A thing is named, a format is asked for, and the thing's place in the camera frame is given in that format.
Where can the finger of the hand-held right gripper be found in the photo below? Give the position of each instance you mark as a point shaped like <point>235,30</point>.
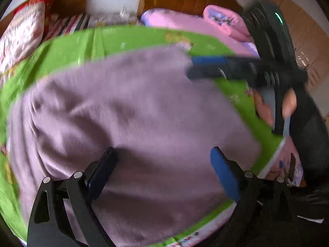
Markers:
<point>213,60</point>
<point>205,72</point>

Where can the person's right hand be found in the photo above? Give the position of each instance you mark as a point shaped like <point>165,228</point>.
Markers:
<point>290,103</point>

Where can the green printed blanket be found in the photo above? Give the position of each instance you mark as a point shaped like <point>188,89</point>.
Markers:
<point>84,46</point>

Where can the pink quilt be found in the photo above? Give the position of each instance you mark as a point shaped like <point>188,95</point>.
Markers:
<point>195,24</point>

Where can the red white checkered bed sheet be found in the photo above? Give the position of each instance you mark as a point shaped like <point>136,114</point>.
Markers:
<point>69,25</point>

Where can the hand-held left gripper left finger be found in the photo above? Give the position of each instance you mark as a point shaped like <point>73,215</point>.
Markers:
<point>102,175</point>

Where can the pink printed bed sheet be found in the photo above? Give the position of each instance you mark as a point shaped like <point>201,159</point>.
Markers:
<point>284,159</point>

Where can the person's right forearm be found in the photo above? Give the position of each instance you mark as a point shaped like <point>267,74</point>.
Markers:
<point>311,133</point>

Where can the mauve fleece pants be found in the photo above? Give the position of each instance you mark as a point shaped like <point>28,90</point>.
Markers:
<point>128,113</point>

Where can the white paper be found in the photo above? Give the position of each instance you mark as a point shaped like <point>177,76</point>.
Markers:
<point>312,219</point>

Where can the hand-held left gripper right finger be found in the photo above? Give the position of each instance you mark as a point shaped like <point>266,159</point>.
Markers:
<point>226,177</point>

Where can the person's dark clothing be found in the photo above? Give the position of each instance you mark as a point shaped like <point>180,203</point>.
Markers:
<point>308,234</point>

